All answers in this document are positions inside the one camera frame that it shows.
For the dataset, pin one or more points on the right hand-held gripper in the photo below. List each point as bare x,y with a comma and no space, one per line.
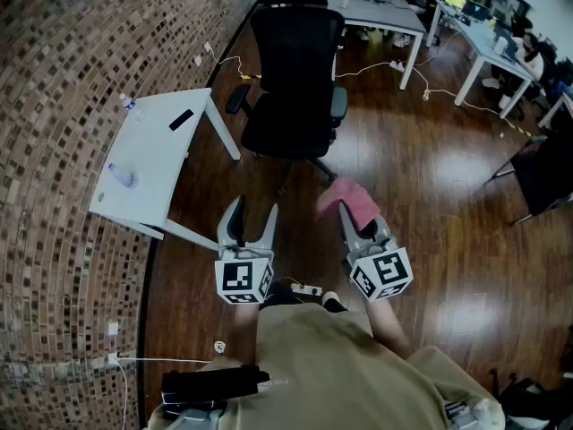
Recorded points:
379,269

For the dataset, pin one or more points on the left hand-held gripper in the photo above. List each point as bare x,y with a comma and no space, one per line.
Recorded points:
244,272

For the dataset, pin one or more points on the pink cleaning cloth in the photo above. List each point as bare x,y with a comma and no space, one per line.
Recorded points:
347,203

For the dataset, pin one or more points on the black mesh office chair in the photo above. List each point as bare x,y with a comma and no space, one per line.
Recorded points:
293,81

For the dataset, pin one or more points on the person's right forearm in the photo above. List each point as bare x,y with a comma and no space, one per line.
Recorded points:
388,325

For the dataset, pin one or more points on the black folding chair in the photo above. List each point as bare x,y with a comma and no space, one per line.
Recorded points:
539,175

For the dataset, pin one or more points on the person's black shoe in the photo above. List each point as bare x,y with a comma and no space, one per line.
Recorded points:
279,294

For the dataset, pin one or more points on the white power strip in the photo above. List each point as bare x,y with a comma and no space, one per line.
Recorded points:
305,289
397,65

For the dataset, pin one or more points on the small white side table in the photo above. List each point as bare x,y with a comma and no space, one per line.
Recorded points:
154,159

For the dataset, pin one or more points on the black remote control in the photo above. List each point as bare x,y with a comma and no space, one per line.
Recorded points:
181,119

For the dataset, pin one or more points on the clear plastic water bottle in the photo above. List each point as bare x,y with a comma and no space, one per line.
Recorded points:
132,108
123,176

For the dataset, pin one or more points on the person's beige shirt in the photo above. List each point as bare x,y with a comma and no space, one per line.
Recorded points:
331,370

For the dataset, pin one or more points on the black chest-mounted device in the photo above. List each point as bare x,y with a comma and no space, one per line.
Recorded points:
210,385

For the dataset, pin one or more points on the white office desk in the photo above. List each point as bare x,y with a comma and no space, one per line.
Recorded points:
481,47

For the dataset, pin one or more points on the grey office desk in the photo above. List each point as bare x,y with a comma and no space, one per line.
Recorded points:
380,11

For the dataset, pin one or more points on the white wall socket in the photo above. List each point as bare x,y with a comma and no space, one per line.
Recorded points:
113,359
113,329

